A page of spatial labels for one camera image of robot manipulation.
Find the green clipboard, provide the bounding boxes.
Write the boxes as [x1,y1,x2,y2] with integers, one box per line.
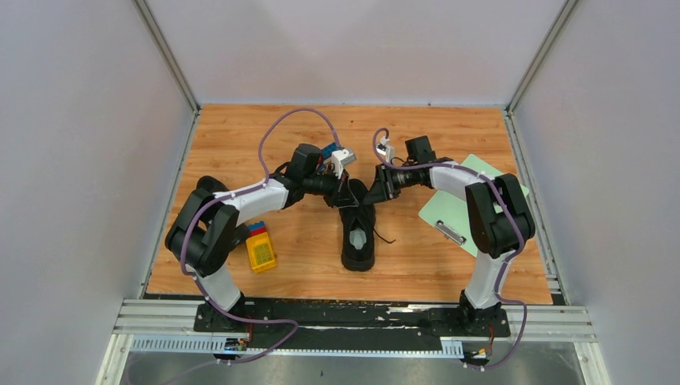
[419,154,502,257]

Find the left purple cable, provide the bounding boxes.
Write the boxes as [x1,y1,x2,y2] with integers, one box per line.
[179,107,341,326]

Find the purple cable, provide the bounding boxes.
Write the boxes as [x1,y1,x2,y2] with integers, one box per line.
[179,107,341,326]
[371,127,528,320]

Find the yellow toy block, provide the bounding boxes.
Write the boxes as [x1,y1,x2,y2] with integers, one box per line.
[245,221,277,274]

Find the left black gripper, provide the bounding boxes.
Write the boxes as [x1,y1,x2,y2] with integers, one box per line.
[303,165,359,209]

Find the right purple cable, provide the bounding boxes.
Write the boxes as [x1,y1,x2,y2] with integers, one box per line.
[371,127,528,320]

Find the white cable duct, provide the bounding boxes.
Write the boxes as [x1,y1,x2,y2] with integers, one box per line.
[129,334,464,359]

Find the toy brick car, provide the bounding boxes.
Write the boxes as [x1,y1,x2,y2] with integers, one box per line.
[321,142,338,160]

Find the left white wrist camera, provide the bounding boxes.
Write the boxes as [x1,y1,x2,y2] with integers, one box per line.
[330,148,356,179]

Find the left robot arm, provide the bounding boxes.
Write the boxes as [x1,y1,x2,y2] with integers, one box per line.
[164,144,358,331]

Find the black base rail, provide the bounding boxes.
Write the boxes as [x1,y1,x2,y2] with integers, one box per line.
[193,298,511,350]

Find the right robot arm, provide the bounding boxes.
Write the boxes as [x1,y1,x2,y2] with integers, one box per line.
[363,128,536,335]

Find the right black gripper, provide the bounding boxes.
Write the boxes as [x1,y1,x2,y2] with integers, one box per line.
[362,163,417,206]

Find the black shoelace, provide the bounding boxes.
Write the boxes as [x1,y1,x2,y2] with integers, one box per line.
[373,228,397,245]

